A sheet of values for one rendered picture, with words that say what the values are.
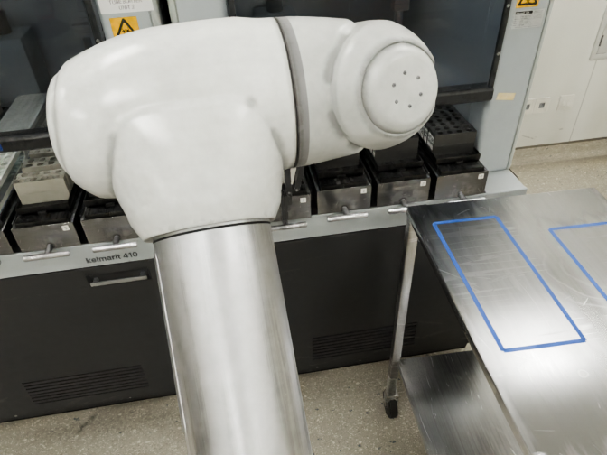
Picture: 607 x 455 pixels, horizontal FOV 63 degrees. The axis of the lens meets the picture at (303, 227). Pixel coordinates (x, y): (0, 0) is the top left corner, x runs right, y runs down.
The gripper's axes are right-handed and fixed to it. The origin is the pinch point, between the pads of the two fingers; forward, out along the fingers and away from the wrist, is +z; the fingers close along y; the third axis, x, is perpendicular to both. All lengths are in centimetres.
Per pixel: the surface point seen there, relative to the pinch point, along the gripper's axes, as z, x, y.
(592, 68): 28, -122, -172
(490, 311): -2, 42, -31
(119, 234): 4.3, -2.4, 39.4
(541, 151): 74, -122, -157
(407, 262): 12.6, 12.3, -27.6
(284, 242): 13.7, -2.5, 0.4
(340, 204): 3.8, -2.4, -14.5
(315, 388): 80, -2, -7
